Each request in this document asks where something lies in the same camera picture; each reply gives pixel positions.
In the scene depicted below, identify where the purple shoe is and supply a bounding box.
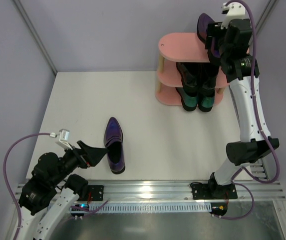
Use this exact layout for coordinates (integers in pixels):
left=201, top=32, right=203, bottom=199
left=104, top=117, right=126, bottom=175
left=197, top=13, right=220, bottom=66

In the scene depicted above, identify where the black glossy shoe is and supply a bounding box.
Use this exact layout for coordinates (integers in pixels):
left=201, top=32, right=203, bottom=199
left=199, top=63, right=219, bottom=97
left=176, top=62, right=201, bottom=97

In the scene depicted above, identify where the green metallic shoe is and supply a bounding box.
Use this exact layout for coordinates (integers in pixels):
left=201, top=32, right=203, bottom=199
left=176, top=87, right=198, bottom=112
left=198, top=92, right=215, bottom=113

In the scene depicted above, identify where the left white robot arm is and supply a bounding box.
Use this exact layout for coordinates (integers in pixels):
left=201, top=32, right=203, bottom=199
left=12, top=140, right=108, bottom=240

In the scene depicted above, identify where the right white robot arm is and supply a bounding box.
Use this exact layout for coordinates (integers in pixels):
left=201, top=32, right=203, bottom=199
left=205, top=19, right=280, bottom=199

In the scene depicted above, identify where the pink three-tier shoe shelf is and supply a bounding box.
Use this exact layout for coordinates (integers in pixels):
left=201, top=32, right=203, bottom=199
left=154, top=32, right=250, bottom=106

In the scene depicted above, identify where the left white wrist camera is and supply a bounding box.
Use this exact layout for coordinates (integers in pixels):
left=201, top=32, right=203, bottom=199
left=49, top=129, right=72, bottom=150

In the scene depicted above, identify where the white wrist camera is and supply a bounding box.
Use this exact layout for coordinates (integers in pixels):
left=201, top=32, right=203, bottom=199
left=221, top=2, right=246, bottom=30
left=49, top=129, right=72, bottom=150

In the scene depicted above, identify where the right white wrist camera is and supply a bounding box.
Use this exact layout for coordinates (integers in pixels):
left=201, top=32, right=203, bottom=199
left=221, top=2, right=246, bottom=30

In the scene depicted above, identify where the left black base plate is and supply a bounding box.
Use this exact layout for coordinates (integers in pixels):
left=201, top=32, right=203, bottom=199
left=78, top=185, right=104, bottom=202

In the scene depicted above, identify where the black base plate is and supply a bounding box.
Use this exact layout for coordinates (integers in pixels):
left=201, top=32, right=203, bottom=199
left=190, top=182, right=238, bottom=200
left=78, top=185, right=104, bottom=202

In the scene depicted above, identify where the right aluminium frame post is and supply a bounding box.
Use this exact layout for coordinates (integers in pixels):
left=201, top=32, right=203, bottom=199
left=256, top=0, right=279, bottom=35

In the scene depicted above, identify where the aluminium frame post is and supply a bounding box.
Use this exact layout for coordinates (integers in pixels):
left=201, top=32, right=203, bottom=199
left=256, top=0, right=279, bottom=35
left=11, top=0, right=58, bottom=76

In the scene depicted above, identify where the slotted grey cable duct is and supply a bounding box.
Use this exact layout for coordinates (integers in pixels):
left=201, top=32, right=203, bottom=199
left=67, top=202, right=212, bottom=214

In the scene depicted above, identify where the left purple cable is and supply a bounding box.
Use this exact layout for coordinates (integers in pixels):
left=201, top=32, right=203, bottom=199
left=2, top=132, right=111, bottom=238

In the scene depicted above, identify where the purple cable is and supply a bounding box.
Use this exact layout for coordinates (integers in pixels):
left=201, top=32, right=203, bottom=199
left=2, top=132, right=111, bottom=238
left=211, top=0, right=281, bottom=220

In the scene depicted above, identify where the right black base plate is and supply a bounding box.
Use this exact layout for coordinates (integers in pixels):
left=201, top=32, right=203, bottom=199
left=190, top=182, right=238, bottom=200

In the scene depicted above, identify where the left aluminium frame post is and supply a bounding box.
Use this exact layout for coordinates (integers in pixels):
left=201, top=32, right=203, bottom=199
left=11, top=0, right=58, bottom=76

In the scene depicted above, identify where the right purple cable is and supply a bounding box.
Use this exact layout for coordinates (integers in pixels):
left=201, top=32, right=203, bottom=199
left=211, top=0, right=281, bottom=220

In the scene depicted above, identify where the aluminium mounting rail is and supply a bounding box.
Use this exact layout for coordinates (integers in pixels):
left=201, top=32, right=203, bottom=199
left=89, top=180, right=286, bottom=203

